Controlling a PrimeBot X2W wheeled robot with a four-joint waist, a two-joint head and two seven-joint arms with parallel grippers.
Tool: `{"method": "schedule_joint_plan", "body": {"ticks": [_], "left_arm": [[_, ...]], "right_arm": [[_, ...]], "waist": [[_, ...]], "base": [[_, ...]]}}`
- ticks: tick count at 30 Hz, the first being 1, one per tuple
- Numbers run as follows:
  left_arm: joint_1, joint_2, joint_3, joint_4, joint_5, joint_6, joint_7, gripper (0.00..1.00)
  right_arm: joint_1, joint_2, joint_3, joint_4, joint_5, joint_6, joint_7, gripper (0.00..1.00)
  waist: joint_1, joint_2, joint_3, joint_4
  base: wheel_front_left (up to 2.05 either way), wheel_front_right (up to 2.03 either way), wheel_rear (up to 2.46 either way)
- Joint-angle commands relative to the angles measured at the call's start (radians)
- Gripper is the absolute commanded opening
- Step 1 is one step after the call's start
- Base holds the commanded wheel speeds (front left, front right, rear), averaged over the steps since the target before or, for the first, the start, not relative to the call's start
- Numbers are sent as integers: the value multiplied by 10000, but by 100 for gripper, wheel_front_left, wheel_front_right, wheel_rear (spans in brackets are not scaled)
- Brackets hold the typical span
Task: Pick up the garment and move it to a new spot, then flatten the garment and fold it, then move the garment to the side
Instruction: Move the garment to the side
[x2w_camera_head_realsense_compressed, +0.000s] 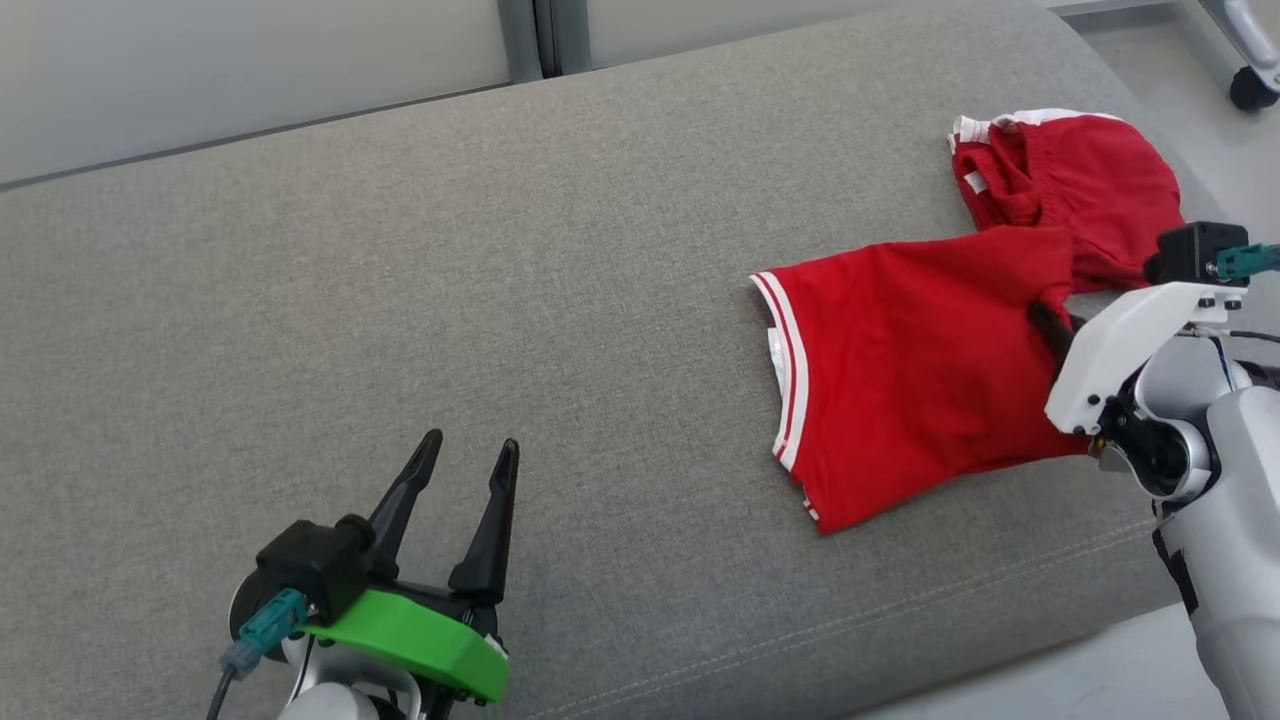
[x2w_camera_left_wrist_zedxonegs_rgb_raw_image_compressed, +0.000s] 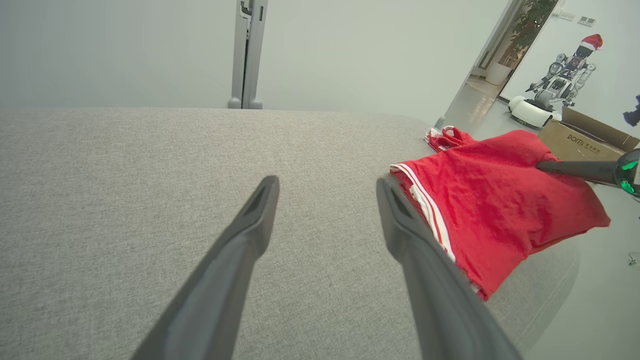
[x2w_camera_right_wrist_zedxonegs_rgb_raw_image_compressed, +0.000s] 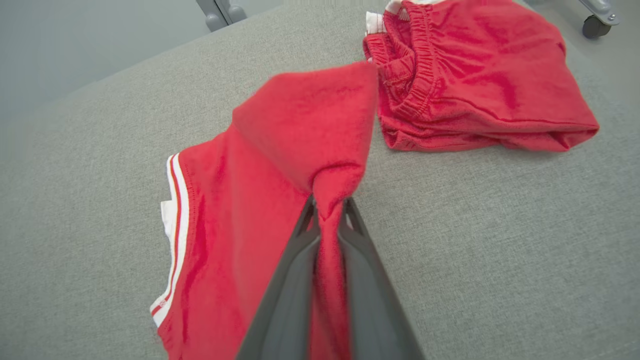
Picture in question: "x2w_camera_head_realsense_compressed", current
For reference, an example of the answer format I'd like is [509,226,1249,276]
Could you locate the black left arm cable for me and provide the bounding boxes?
[205,665,241,720]

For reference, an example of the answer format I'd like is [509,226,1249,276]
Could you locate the red shorts white trim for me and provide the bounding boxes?
[945,108,1186,296]

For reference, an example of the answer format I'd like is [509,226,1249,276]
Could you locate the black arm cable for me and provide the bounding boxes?
[1190,320,1280,346]
[205,665,241,720]

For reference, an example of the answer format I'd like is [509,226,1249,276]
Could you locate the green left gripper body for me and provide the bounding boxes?
[300,588,511,703]

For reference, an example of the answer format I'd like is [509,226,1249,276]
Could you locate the grey partition post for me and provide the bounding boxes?
[497,0,593,83]

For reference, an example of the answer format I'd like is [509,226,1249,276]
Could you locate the teal left camera connector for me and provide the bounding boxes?
[220,588,309,681]

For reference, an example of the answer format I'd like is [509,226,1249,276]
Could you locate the teal camera connector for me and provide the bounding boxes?
[220,588,309,681]
[1208,243,1280,283]

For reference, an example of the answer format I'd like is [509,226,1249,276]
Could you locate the grey fabric sofa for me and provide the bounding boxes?
[0,0,1231,720]

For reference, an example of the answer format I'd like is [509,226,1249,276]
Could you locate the teal right camera connector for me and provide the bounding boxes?
[1208,243,1280,283]

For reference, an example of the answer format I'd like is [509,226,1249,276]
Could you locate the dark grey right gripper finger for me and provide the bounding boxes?
[1028,300,1077,377]

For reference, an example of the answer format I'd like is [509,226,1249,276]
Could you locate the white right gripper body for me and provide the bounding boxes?
[1045,282,1251,436]

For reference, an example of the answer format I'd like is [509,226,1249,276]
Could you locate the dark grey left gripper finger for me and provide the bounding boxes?
[365,430,444,586]
[447,438,521,606]

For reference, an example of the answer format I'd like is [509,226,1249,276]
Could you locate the red basketball jersey number 23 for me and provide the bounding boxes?
[750,225,1101,536]

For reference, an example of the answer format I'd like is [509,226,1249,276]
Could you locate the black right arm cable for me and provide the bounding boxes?
[1190,320,1280,346]

